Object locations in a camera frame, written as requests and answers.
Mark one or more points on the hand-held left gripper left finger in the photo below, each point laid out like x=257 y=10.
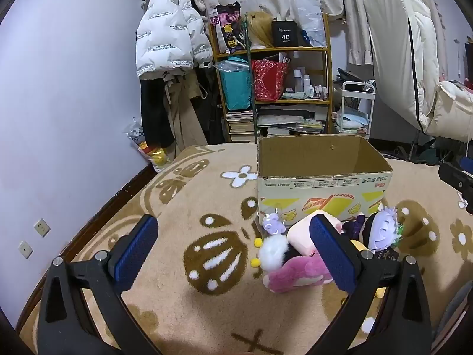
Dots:
x=135 y=255

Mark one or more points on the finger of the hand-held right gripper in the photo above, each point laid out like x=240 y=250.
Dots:
x=466 y=164
x=454 y=177

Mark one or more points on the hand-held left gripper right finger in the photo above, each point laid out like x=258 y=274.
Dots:
x=330 y=255

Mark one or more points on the dark purple plush toy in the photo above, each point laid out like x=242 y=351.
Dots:
x=353 y=229

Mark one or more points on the light pink cube cushion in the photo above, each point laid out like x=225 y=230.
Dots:
x=301 y=235

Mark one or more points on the pink plush toy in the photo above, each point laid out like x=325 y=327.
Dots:
x=295 y=273

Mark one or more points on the yellow plush with white fluff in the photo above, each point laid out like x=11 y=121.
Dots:
x=273 y=253

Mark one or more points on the white-haired plush doll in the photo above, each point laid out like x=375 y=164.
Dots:
x=382 y=229

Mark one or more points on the small purple plush toy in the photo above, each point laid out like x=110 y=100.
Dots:
x=274 y=225

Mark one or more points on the printed cardboard box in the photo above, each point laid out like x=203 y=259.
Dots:
x=321 y=155

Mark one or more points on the metal tripod stand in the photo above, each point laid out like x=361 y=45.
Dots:
x=421 y=146

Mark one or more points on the cream quilt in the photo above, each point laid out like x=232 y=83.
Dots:
x=451 y=111

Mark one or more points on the beige patterned blanket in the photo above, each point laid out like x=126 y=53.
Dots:
x=207 y=192

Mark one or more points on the plastic bag with yellow items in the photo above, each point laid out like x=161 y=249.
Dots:
x=155 y=155

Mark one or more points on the light blue pillow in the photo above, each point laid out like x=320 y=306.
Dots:
x=354 y=120

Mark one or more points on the white trolley cart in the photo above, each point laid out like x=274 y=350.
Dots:
x=353 y=85

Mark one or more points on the white folded duvet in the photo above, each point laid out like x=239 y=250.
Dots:
x=395 y=44

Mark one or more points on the pile of papers and booklets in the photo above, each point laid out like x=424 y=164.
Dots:
x=288 y=120

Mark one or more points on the black pouch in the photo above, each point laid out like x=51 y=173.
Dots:
x=354 y=75

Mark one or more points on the black hanging garment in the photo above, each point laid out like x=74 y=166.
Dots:
x=155 y=111

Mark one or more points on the beige hanging trousers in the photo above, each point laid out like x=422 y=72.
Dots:
x=181 y=111

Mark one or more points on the stack of books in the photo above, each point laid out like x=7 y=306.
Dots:
x=240 y=125

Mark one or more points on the dark hanging coat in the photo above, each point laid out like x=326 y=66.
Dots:
x=210 y=103

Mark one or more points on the group of cosmetic bottles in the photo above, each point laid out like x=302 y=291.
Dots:
x=306 y=83

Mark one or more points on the red patterned bag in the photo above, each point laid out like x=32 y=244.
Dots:
x=268 y=81

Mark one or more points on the teal bag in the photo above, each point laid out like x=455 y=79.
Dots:
x=236 y=85

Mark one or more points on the clear plastic bag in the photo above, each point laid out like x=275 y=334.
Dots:
x=310 y=18

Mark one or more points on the wooden shelf rack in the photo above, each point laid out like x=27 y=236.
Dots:
x=273 y=48

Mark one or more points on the black box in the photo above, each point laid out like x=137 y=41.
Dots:
x=285 y=33

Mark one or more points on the white printed puffer jacket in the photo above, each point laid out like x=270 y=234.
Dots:
x=166 y=26

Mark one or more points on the blonde wig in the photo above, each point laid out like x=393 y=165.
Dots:
x=260 y=29

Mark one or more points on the purple printed tote bag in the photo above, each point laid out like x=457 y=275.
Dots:
x=227 y=26

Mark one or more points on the white wall outlet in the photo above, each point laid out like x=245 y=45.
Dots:
x=26 y=250
x=41 y=227

